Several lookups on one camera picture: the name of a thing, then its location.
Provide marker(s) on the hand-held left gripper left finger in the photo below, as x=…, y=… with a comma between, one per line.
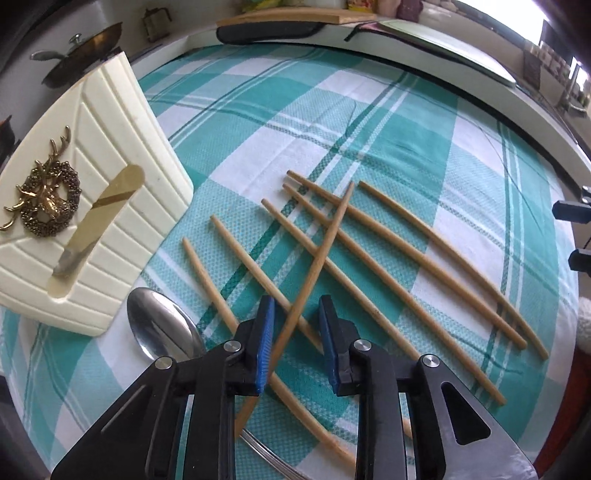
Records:
x=265, y=346

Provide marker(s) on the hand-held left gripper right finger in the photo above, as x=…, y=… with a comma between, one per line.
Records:
x=327, y=350

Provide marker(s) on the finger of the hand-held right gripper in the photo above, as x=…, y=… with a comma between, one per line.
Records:
x=570, y=210
x=581, y=263

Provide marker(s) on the pile of wooden chopsticks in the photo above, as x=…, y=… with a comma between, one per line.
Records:
x=518, y=339

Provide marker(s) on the bamboo chopstick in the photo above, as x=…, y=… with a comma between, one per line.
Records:
x=323, y=244

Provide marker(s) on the metal spoon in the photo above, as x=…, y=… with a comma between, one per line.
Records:
x=157, y=323

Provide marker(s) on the cream ribbed utensil holder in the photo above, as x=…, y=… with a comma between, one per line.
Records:
x=115, y=115

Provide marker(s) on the teal white checked tablecloth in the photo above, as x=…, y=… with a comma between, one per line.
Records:
x=392, y=138

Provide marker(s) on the pale green mat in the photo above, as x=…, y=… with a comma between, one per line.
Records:
x=452, y=48

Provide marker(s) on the pink edged cloth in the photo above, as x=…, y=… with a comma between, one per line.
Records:
x=364, y=28

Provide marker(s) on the black oblong pad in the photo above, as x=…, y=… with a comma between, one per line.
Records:
x=258, y=33

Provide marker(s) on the wooden cutting board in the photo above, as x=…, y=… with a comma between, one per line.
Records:
x=295, y=17

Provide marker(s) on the black clay pot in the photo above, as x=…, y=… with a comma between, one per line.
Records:
x=5, y=136

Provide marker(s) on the dark wok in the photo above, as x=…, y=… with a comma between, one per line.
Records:
x=60, y=76

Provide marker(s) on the yellow green bundle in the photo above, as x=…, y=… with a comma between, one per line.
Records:
x=258, y=3

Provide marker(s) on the glass wok lid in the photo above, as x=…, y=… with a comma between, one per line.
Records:
x=75, y=40

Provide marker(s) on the glass jar with dark frame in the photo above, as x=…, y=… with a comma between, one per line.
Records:
x=156, y=25

